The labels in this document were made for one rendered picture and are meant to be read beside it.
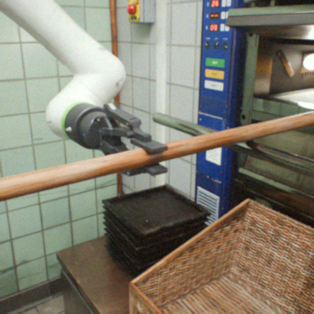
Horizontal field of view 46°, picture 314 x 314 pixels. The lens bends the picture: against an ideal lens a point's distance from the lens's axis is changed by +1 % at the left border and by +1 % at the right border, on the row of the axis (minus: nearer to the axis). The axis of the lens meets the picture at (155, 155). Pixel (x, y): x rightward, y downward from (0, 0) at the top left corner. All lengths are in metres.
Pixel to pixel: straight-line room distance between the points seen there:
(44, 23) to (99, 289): 0.83
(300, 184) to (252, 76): 0.36
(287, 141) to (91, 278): 0.79
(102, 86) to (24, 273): 1.40
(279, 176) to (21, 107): 1.15
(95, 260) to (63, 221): 0.64
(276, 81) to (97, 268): 0.89
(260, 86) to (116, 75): 0.53
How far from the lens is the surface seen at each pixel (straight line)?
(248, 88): 1.23
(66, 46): 0.87
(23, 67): 1.75
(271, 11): 0.99
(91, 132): 0.73
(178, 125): 0.90
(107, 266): 1.38
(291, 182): 1.16
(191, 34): 1.43
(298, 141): 1.16
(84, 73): 0.88
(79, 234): 2.10
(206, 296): 1.25
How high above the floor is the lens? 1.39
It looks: 19 degrees down
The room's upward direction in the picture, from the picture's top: straight up
